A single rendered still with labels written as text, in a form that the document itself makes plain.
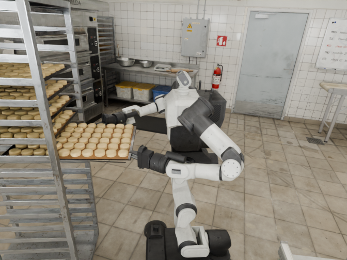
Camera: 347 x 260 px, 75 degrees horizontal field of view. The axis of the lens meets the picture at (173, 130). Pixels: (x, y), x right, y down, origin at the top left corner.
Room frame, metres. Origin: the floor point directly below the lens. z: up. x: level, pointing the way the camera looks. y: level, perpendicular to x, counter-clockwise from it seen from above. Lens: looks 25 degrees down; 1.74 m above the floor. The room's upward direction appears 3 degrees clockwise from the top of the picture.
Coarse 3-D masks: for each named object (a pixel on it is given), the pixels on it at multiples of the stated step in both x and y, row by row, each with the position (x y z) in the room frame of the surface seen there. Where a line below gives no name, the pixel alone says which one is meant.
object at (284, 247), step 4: (280, 244) 0.70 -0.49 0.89; (284, 244) 0.69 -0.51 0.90; (280, 248) 0.69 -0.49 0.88; (284, 248) 0.67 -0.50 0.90; (288, 248) 0.67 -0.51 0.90; (280, 252) 0.68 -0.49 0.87; (284, 252) 0.65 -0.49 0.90; (288, 252) 0.65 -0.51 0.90; (280, 256) 0.67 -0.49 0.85; (284, 256) 0.64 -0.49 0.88; (288, 256) 0.63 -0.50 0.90; (292, 256) 0.63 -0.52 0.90
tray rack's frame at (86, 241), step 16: (0, 0) 1.28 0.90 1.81; (32, 0) 0.93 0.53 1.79; (48, 0) 1.07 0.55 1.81; (16, 224) 1.26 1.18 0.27; (80, 240) 1.24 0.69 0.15; (96, 240) 1.25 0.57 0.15; (0, 256) 1.05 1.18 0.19; (16, 256) 1.08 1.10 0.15; (32, 256) 1.09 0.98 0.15; (48, 256) 1.10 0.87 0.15; (64, 256) 1.10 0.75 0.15; (80, 256) 1.11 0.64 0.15
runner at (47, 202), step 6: (0, 204) 0.87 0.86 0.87; (6, 204) 0.87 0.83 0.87; (12, 204) 0.87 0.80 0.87; (18, 204) 0.87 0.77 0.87; (24, 204) 0.88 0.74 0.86; (30, 204) 0.88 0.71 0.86; (36, 204) 0.88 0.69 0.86; (42, 204) 0.89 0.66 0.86; (48, 204) 0.89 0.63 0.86; (54, 204) 0.89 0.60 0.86
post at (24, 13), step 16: (16, 0) 0.87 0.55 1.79; (32, 32) 0.88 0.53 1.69; (32, 48) 0.87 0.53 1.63; (32, 64) 0.87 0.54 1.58; (48, 112) 0.88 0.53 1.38; (48, 128) 0.87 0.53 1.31; (48, 144) 0.87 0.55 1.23; (64, 192) 0.88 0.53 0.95; (64, 208) 0.87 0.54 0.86; (64, 224) 0.87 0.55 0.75
